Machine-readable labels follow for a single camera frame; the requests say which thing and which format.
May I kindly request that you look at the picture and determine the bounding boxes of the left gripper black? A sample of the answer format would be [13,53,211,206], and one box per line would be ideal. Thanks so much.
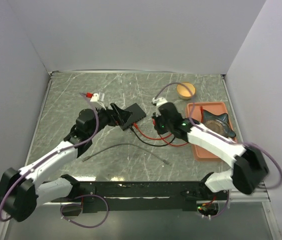
[88,102,132,138]

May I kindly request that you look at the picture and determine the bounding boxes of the black network switch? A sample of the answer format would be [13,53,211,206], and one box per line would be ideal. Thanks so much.
[122,103,147,131]

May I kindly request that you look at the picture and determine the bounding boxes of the black ethernet cable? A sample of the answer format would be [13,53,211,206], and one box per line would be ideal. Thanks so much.
[128,126,177,148]

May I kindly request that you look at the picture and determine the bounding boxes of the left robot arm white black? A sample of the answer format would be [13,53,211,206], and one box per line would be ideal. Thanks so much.
[0,103,139,222]

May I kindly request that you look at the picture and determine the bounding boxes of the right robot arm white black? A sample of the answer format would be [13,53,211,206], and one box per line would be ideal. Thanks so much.
[151,97,269,200]

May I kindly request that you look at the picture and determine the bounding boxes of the yellow ceramic bowl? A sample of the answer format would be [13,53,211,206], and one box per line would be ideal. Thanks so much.
[176,82,196,100]

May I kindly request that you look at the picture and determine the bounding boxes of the blue star-shaped dish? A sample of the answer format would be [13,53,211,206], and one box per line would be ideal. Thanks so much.
[201,109,236,139]

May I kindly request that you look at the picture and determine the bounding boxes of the salmon pink tray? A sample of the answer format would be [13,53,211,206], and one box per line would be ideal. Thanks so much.
[191,101,237,162]

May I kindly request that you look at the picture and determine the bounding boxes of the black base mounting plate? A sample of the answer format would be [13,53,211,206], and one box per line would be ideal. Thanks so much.
[52,181,228,213]

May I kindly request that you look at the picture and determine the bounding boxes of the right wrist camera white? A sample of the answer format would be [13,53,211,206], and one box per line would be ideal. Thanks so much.
[151,97,168,108]

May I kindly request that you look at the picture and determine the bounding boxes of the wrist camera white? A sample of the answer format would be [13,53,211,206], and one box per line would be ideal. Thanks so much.
[85,91,107,110]
[151,97,168,108]

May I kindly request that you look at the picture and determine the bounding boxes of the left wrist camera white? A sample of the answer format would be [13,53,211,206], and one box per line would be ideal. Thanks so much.
[85,91,107,110]

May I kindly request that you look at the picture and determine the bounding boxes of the grey ethernet cable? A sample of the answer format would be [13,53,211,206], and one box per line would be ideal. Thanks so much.
[82,143,172,166]

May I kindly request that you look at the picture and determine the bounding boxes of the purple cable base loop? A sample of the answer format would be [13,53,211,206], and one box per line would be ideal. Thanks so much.
[59,193,110,229]

